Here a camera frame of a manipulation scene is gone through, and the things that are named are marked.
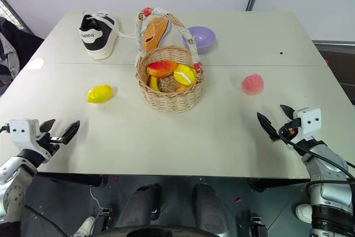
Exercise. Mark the woven rattan ball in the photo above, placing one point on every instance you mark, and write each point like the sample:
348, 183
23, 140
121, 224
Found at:
167, 84

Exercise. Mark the black table frame bar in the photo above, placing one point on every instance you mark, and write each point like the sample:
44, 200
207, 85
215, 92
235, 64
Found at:
277, 184
75, 179

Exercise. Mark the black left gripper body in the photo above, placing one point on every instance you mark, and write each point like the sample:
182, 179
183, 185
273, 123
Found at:
49, 144

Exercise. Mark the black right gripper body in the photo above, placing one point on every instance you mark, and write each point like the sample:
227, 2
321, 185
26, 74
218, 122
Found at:
291, 130

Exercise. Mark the pink peach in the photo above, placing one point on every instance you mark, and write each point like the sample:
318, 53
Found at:
251, 84

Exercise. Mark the black floor bracket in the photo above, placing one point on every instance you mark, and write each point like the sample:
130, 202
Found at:
106, 214
258, 226

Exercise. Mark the red yellow mango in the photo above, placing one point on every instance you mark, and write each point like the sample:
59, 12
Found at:
161, 69

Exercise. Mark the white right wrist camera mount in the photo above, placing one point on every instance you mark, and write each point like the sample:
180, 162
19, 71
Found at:
309, 123

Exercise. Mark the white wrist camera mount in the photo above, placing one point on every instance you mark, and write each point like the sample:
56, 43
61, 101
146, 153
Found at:
309, 123
23, 131

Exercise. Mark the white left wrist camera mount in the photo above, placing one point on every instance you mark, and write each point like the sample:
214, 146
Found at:
23, 131

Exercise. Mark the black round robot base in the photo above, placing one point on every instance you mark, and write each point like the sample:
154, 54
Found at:
161, 232

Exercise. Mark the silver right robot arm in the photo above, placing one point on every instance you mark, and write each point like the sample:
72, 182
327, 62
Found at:
327, 166

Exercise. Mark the yellow banana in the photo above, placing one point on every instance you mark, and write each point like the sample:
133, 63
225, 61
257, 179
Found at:
153, 83

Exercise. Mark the dark rounded robot leg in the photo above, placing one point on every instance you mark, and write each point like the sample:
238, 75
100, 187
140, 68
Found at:
209, 209
138, 206

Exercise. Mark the orange and white sneaker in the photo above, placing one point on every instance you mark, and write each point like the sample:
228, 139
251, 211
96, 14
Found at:
155, 33

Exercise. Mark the white shoe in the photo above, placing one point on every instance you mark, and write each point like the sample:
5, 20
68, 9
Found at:
303, 213
86, 226

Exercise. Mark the purple plastic bowl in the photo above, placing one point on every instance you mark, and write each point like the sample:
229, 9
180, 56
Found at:
202, 44

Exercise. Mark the dark grey jacket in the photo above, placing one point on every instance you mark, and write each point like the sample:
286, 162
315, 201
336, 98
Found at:
19, 42

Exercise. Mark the yellow lemon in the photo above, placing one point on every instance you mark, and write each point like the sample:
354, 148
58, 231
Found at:
100, 94
184, 71

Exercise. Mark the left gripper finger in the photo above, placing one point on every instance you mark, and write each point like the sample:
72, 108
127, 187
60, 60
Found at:
47, 126
71, 133

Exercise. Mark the black and white sneaker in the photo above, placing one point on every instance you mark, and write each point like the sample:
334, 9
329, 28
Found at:
95, 41

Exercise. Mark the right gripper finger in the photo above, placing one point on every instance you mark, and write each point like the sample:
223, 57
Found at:
289, 112
267, 126

